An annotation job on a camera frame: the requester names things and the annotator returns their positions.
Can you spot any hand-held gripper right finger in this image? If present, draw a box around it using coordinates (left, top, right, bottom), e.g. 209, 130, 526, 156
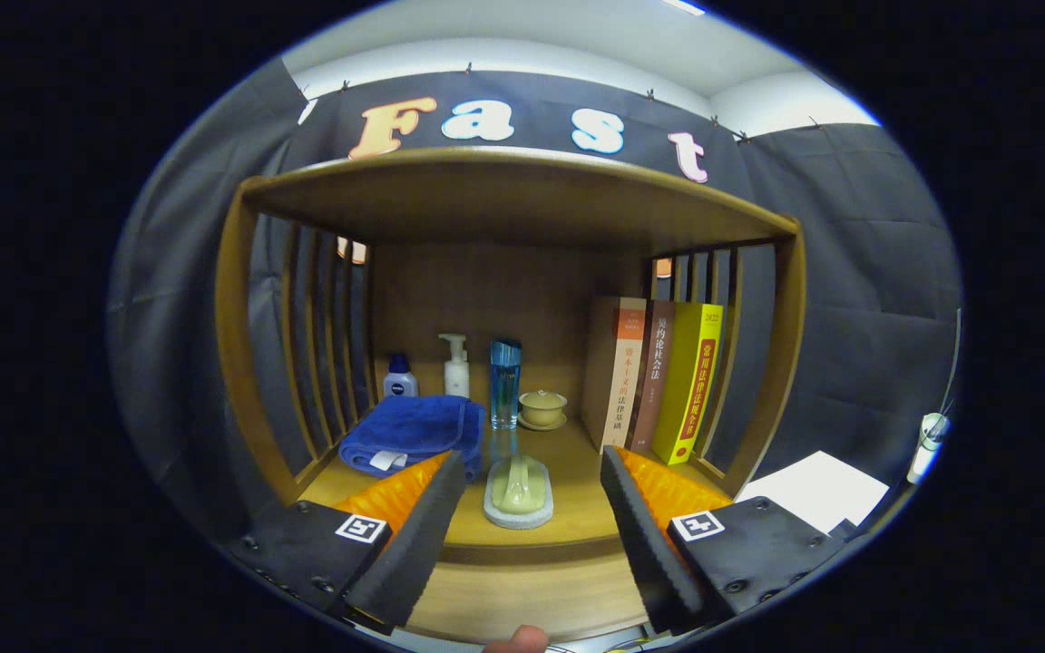
599, 446, 850, 636

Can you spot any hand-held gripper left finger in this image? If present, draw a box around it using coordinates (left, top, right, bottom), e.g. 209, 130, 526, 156
223, 452, 469, 638

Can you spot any green handled scrub sponge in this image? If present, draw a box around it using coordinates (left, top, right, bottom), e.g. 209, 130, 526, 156
483, 455, 554, 531

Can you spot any wooden drawer with black knob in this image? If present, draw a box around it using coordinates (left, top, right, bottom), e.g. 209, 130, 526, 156
403, 540, 652, 645

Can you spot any wooden countertop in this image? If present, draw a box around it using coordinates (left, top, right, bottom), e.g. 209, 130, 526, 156
296, 413, 732, 563

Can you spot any white side cabinet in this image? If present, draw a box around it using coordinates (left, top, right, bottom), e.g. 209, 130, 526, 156
736, 451, 891, 536

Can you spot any wooden cabinet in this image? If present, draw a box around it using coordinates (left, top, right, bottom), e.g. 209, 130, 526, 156
214, 147, 806, 645

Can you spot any blue folded towel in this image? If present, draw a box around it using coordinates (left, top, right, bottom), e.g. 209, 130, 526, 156
339, 395, 486, 480

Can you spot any brown book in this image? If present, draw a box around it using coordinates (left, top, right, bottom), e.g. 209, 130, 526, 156
627, 300, 676, 454

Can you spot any small white bottle blue cap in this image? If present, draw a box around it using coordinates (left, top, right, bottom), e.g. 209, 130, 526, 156
383, 353, 419, 400

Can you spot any beige book orange spine top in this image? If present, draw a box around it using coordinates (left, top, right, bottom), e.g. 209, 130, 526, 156
581, 297, 648, 454

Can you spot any beige lidded tea cup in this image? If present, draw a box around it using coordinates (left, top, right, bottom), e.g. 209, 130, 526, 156
517, 390, 569, 432

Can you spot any yellow book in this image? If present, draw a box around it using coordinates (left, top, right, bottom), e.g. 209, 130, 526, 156
651, 302, 725, 466

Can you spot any white pump bottle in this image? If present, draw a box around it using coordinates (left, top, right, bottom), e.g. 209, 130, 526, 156
438, 333, 471, 400

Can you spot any blue glass bottle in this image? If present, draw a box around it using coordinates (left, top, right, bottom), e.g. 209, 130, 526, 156
489, 339, 523, 431

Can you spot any small white table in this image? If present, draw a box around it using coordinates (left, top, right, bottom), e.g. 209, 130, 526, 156
906, 413, 952, 484

